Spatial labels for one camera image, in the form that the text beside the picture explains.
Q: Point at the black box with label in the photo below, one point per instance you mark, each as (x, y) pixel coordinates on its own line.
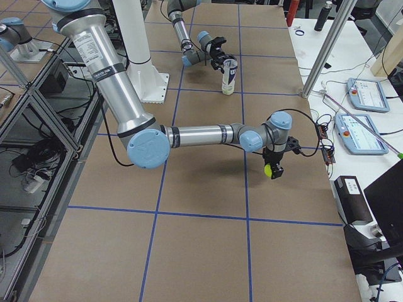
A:
(355, 210)

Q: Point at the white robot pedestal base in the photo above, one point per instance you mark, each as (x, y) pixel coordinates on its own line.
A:
(150, 85)

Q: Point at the orange circuit board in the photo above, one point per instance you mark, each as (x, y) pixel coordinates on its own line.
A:
(322, 130)

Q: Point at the thin metal rod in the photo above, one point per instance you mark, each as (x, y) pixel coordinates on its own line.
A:
(378, 136)

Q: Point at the aluminium frame post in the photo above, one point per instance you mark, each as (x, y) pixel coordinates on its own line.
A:
(326, 48)

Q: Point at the black water bottle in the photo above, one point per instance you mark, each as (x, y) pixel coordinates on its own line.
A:
(323, 15)

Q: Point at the clear tennis ball can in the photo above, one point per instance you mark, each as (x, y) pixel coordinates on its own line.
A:
(229, 76)

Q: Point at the black monitor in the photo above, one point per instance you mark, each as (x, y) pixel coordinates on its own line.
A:
(384, 196)

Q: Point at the lower teach pendant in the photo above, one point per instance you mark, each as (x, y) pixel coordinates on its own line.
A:
(356, 138)

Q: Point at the teach pendant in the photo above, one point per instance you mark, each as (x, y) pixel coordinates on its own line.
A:
(356, 138)
(367, 95)

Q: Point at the yellow tennis ball plain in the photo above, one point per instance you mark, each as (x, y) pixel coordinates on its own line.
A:
(267, 170)

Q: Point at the upper teach pendant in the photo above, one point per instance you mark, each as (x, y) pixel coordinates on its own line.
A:
(367, 95)

